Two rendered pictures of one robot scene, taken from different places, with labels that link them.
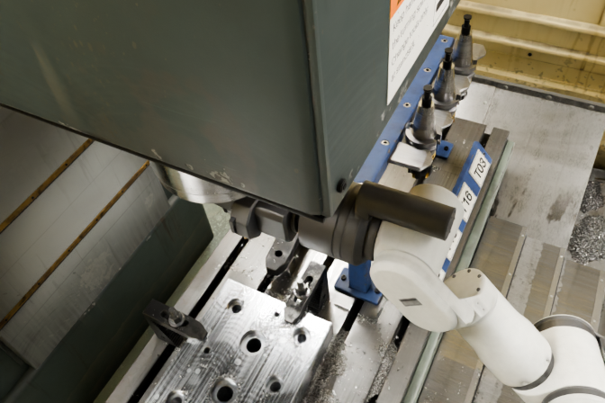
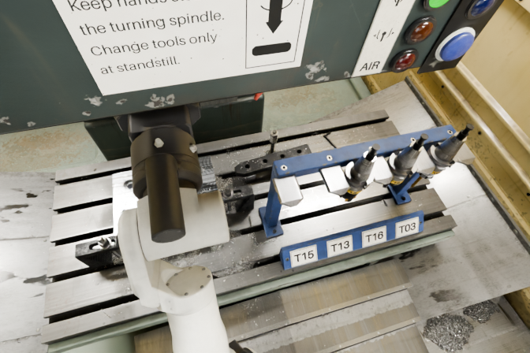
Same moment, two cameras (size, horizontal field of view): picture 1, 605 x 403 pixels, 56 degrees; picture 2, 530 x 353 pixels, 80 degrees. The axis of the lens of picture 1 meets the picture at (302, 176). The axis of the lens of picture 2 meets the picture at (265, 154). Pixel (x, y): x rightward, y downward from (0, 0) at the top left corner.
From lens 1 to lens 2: 0.42 m
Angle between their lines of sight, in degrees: 23
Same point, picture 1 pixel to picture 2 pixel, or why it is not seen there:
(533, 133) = (479, 241)
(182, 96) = not seen: outside the picture
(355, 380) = (215, 259)
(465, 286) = (191, 282)
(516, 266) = (378, 297)
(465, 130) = (429, 200)
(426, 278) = (129, 252)
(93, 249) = not seen: hidden behind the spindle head
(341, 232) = (135, 172)
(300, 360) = not seen: hidden behind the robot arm
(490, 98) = (474, 197)
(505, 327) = (184, 333)
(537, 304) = (364, 327)
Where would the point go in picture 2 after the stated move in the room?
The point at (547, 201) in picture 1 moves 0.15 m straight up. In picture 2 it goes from (442, 285) to (469, 275)
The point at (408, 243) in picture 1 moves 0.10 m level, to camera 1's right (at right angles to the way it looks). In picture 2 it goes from (147, 219) to (209, 282)
